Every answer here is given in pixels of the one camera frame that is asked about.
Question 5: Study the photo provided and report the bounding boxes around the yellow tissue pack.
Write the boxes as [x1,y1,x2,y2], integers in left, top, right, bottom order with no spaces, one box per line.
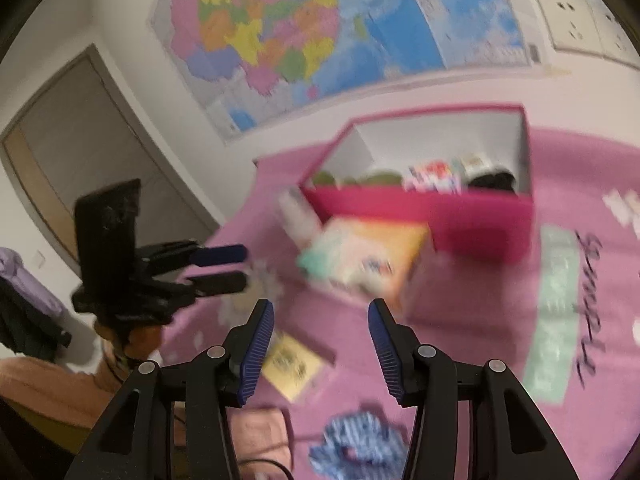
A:
[260,332,337,402]

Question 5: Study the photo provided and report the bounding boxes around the large pastel tissue pack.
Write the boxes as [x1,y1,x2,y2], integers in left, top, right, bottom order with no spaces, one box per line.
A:
[297,217,431,311]

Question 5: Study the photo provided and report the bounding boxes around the person's left hand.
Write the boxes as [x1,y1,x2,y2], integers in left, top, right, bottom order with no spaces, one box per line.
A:
[95,320,163,376]

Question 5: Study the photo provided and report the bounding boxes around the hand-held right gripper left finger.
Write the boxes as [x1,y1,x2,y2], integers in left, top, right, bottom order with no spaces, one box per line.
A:
[65,299,276,480]

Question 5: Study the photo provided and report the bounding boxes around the person's left forearm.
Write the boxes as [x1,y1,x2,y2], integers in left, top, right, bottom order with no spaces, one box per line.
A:
[0,355,128,431]

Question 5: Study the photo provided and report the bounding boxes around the blue checked scrunchie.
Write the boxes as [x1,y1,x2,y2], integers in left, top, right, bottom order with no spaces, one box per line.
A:
[309,410,408,480]

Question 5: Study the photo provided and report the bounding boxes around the green frog plush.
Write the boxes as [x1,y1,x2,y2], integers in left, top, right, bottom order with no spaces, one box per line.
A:
[311,169,405,190]

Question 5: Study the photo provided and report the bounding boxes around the white plastic bottle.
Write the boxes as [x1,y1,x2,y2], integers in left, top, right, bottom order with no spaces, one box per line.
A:
[277,187,323,251]

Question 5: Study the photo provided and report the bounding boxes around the dark garment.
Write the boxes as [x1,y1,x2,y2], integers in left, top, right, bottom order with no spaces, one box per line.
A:
[0,275,73,361]

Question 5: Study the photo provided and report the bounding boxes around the pink printed bedsheet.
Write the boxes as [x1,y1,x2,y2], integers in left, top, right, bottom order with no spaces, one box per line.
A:
[160,125,640,480]

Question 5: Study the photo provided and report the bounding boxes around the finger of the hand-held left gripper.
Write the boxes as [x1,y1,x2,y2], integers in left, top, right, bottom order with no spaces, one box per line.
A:
[150,271,248,303]
[137,240,248,276]

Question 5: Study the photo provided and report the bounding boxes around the white wall socket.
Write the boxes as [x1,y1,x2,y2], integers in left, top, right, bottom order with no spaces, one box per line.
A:
[534,0,608,53]
[585,0,640,68]

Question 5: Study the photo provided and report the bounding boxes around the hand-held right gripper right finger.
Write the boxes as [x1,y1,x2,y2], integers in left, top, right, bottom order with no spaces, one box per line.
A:
[367,298,581,480]

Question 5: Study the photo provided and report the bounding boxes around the floral tissue pack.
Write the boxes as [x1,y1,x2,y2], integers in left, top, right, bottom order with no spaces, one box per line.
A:
[402,159,466,195]

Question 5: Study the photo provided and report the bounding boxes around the small pink cloth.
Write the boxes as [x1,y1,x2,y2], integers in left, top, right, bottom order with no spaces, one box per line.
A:
[232,407,293,480]

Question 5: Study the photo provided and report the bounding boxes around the pink cardboard box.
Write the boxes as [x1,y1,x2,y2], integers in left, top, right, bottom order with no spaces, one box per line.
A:
[299,104,536,266]

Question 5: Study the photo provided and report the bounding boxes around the black scrunchie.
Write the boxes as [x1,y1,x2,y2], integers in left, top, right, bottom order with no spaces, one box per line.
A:
[467,171,518,193]

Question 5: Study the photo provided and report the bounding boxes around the purple garment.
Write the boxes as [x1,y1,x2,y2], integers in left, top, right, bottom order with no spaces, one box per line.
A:
[0,247,71,321]

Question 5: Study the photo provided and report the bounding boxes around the colourful wall map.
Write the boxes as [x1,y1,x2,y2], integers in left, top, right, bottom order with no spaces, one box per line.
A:
[147,0,543,143]

